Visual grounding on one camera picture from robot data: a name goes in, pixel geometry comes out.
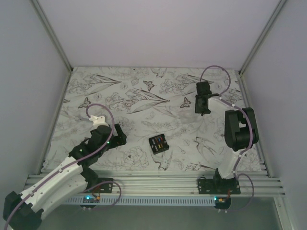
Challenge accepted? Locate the aluminium rail front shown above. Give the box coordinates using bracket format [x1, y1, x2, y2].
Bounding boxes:
[96, 163, 285, 197]

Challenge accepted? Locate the green circuit board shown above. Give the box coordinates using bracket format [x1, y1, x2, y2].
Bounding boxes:
[214, 196, 231, 210]
[81, 195, 100, 209]

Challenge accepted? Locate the black fuse box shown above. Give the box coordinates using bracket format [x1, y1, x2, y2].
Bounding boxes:
[148, 134, 169, 155]

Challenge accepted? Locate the right green circuit board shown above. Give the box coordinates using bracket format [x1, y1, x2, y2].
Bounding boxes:
[214, 196, 231, 210]

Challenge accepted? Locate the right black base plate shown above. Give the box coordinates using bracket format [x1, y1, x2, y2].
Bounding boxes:
[197, 177, 241, 195]

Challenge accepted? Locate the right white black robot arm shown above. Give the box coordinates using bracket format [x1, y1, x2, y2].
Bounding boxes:
[195, 81, 259, 194]

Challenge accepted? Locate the white slotted cable duct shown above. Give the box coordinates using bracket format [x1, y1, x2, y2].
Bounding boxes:
[64, 195, 215, 207]

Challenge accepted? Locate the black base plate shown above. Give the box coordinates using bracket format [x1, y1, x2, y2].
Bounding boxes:
[82, 178, 114, 194]
[197, 177, 241, 195]

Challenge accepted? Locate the left green circuit board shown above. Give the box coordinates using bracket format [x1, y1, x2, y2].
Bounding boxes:
[81, 195, 100, 209]

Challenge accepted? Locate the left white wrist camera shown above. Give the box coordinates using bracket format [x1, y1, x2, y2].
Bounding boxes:
[89, 115, 109, 127]

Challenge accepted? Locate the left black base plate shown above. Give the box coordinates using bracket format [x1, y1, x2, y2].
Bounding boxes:
[82, 178, 114, 194]

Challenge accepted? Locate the floral printed mat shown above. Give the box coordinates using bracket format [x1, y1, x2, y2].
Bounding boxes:
[44, 67, 244, 171]

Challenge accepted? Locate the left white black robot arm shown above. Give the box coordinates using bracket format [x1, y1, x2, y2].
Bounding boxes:
[3, 124, 127, 230]

